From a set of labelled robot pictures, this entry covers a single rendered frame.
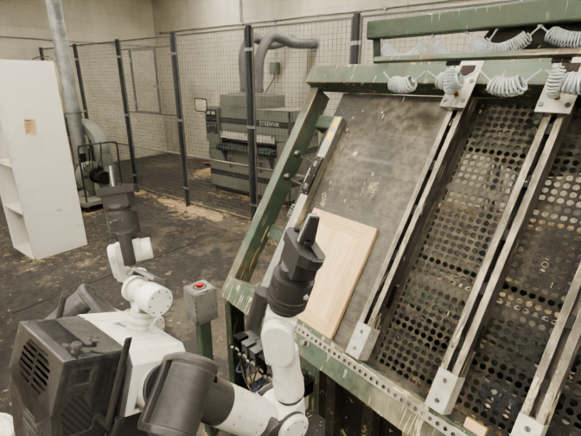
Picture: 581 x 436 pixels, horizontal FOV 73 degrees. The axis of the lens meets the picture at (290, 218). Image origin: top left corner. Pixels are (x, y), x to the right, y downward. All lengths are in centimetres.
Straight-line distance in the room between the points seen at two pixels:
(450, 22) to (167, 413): 206
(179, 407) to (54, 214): 441
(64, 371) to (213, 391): 27
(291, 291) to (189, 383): 26
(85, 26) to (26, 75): 536
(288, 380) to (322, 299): 82
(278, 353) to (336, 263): 91
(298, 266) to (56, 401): 49
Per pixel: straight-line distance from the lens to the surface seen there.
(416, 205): 156
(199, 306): 197
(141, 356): 90
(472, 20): 224
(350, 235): 172
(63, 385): 86
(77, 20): 1010
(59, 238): 519
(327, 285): 172
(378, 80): 191
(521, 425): 135
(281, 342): 84
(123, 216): 124
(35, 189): 498
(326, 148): 196
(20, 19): 967
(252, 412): 93
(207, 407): 85
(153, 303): 94
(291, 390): 97
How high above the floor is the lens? 189
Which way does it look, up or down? 20 degrees down
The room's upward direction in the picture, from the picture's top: straight up
